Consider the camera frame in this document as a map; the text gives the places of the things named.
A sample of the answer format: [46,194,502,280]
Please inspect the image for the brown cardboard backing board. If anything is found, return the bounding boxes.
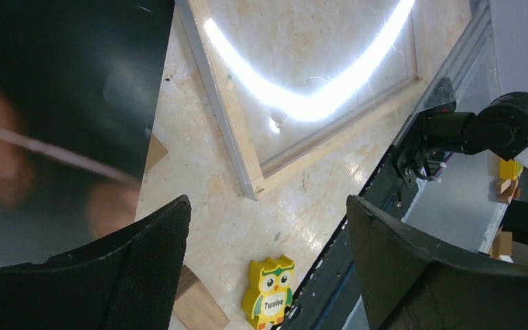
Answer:
[144,134,168,173]

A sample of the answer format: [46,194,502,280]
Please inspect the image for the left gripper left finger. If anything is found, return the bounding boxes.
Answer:
[0,195,191,329]

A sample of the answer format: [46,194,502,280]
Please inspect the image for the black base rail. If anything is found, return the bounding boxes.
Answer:
[281,77,457,329]

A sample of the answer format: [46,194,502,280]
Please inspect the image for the small wooden block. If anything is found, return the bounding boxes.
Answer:
[173,265,230,329]

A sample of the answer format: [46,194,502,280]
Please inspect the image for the light wooden picture frame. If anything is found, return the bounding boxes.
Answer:
[175,0,474,201]

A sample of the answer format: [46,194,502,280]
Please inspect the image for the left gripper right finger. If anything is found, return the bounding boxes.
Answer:
[346,195,528,329]

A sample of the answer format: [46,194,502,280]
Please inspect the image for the yellow owl toy block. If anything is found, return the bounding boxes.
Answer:
[241,255,295,329]

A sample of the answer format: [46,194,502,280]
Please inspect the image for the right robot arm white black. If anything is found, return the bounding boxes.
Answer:
[393,91,528,181]

